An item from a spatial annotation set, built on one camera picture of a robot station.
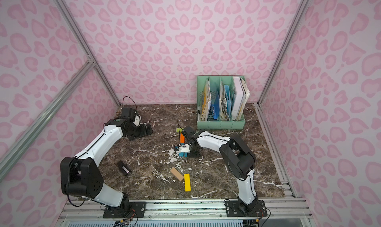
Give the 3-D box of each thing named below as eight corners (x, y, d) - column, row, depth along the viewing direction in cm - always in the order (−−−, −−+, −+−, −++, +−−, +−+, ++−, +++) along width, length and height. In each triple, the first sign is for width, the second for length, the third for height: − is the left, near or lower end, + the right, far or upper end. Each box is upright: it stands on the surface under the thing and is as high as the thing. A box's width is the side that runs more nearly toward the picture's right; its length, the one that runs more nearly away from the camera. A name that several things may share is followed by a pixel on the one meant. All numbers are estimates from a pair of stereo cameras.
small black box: (116, 166, 90) (114, 164, 88) (123, 160, 92) (121, 158, 91) (126, 177, 86) (125, 176, 84) (133, 170, 88) (132, 169, 86)
